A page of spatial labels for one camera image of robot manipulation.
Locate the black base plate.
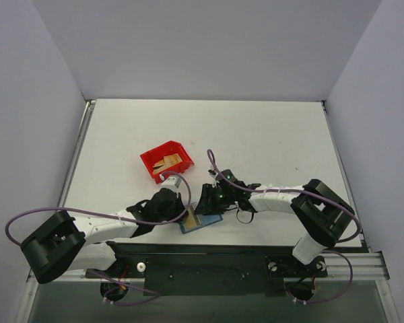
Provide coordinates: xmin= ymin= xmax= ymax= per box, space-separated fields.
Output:
xmin=102 ymin=242 xmax=327 ymax=296

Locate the red plastic bin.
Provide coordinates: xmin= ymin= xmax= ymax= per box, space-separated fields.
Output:
xmin=140 ymin=141 xmax=195 ymax=184

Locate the aluminium side rail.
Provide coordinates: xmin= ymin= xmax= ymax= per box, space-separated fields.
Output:
xmin=319 ymin=100 xmax=371 ymax=252
xmin=58 ymin=100 xmax=97 ymax=207

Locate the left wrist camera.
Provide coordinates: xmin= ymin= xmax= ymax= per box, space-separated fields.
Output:
xmin=161 ymin=175 xmax=182 ymax=192

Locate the aluminium front rail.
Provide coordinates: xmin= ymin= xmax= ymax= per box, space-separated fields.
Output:
xmin=32 ymin=244 xmax=390 ymax=284

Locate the blue leather card holder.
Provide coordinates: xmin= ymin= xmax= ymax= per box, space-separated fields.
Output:
xmin=178 ymin=203 xmax=223 ymax=234

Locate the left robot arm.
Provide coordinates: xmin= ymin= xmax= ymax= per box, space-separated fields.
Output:
xmin=20 ymin=188 xmax=188 ymax=284

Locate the purple cable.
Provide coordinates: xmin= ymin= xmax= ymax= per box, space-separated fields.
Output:
xmin=207 ymin=149 xmax=362 ymax=306
xmin=5 ymin=170 xmax=193 ymax=306

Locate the right aluminium side rail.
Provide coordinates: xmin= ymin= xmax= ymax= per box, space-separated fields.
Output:
xmin=319 ymin=100 xmax=371 ymax=252

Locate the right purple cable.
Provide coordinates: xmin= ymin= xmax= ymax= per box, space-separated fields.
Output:
xmin=207 ymin=149 xmax=362 ymax=306

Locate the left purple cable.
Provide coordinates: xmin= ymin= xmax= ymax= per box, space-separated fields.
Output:
xmin=5 ymin=170 xmax=193 ymax=306

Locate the left aluminium side rail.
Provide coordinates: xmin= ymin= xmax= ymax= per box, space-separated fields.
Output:
xmin=58 ymin=100 xmax=97 ymax=207

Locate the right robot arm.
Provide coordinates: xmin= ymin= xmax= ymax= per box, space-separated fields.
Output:
xmin=195 ymin=170 xmax=356 ymax=275

